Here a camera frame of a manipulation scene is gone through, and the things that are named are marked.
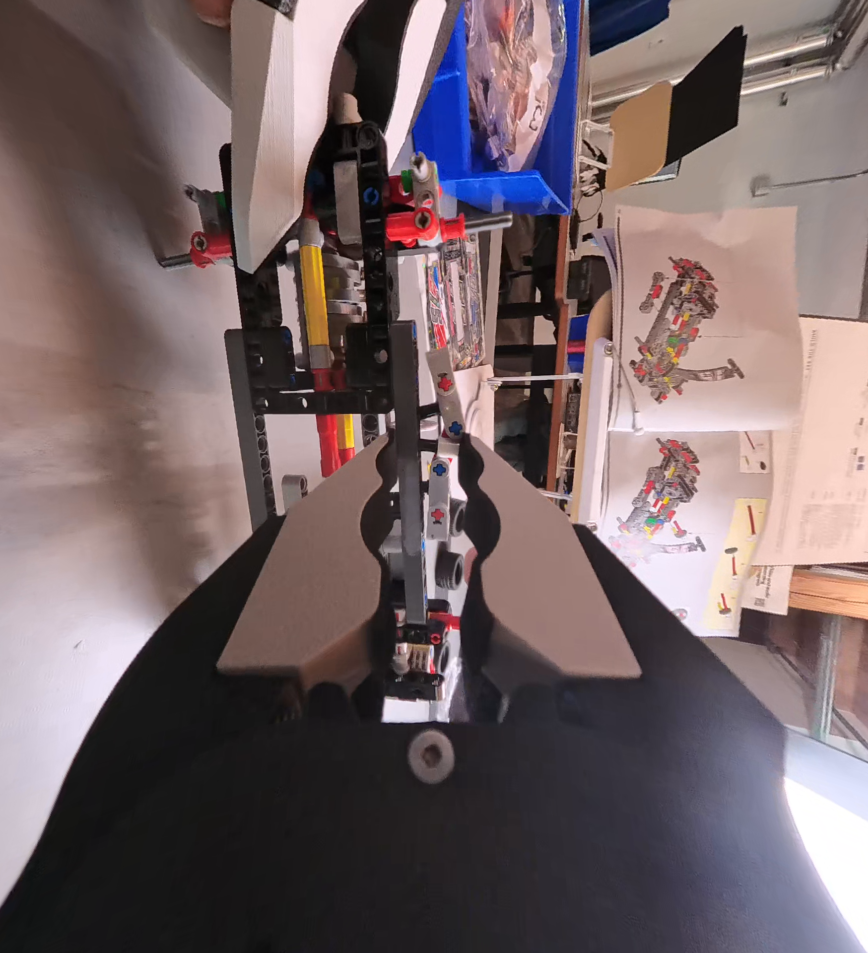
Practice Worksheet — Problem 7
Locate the dark blue container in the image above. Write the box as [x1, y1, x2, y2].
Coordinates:
[589, 0, 671, 55]

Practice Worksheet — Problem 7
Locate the lego car chassis assembly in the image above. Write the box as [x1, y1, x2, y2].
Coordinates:
[154, 93, 515, 704]

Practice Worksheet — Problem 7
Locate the tan and black panel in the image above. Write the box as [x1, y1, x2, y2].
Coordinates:
[603, 26, 749, 193]

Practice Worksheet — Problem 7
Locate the small white paper note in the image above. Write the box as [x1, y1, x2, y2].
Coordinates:
[739, 564, 796, 616]

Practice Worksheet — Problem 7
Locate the lego instruction booklet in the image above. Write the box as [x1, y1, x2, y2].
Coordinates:
[590, 204, 804, 640]

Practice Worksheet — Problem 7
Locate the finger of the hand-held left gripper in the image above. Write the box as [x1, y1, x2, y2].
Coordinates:
[374, 0, 466, 171]
[229, 0, 375, 275]

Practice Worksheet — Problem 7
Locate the colourful sticker sheet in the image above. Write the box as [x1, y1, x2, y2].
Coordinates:
[422, 234, 488, 371]

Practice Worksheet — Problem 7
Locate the studio light panel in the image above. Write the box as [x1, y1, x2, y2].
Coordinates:
[782, 730, 868, 953]

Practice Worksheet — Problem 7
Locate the metal ceiling pipe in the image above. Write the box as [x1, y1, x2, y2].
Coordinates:
[742, 28, 844, 67]
[590, 63, 835, 107]

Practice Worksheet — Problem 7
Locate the wooden beam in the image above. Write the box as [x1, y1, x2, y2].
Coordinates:
[787, 566, 868, 626]

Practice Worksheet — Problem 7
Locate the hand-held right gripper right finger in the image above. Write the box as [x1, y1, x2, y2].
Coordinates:
[458, 433, 643, 699]

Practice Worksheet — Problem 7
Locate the printed white paper sheet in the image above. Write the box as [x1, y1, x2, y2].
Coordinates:
[750, 316, 868, 567]

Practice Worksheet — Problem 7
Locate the plastic bag of lego parts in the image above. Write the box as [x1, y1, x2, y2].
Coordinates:
[465, 0, 570, 174]

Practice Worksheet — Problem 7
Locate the blue plastic bin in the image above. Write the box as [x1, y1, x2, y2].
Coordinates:
[411, 0, 585, 217]

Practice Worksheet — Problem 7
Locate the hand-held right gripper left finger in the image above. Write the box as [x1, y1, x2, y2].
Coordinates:
[216, 432, 399, 697]

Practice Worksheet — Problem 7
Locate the white stand cord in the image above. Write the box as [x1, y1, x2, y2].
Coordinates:
[611, 339, 648, 436]

